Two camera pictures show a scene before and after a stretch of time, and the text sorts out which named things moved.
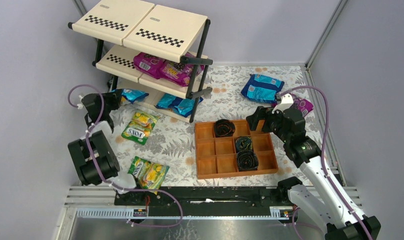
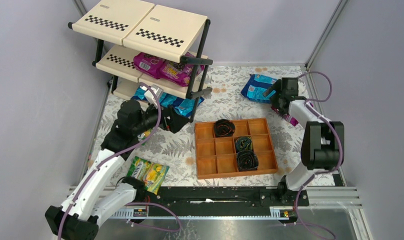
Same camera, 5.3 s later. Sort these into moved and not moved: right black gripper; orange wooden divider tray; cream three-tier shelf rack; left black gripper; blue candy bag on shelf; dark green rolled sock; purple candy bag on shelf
Moved: left black gripper; right black gripper
Not moved: purple candy bag on shelf; orange wooden divider tray; cream three-tier shelf rack; blue candy bag on shelf; dark green rolled sock
